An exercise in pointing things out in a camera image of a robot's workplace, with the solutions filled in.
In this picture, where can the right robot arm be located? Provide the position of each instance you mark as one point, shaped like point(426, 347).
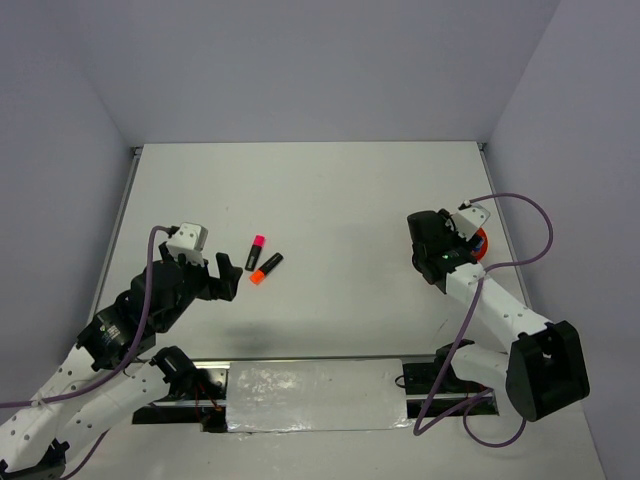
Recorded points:
point(540, 366)

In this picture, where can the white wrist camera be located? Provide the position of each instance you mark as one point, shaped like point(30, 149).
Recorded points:
point(468, 219)
point(189, 240)

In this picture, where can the left aluminium table rail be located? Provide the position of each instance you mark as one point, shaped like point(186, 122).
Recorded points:
point(136, 155)

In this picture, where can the small blue cap bottle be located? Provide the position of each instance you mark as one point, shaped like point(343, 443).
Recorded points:
point(479, 247)

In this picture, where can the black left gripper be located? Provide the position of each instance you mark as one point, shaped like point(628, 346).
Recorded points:
point(221, 287)

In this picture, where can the silver foil covered panel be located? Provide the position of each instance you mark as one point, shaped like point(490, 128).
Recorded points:
point(311, 396)

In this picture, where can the orange round organizer container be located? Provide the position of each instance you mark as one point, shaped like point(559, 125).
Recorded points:
point(481, 234)

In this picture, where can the right aluminium table rail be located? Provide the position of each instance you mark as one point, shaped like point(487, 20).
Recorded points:
point(512, 257)

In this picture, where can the pink black highlighter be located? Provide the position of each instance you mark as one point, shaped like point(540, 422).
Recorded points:
point(254, 253)

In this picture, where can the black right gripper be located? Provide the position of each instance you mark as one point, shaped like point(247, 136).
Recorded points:
point(468, 245)

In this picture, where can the orange black highlighter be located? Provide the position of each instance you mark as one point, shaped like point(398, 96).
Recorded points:
point(266, 268)

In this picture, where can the aluminium table rail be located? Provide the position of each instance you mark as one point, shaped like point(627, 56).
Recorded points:
point(512, 257)
point(136, 155)

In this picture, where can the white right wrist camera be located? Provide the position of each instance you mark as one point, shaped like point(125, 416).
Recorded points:
point(468, 219)

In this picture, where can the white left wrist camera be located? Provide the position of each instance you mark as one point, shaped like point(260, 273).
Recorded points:
point(189, 240)

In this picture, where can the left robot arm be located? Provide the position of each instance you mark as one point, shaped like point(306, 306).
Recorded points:
point(92, 390)

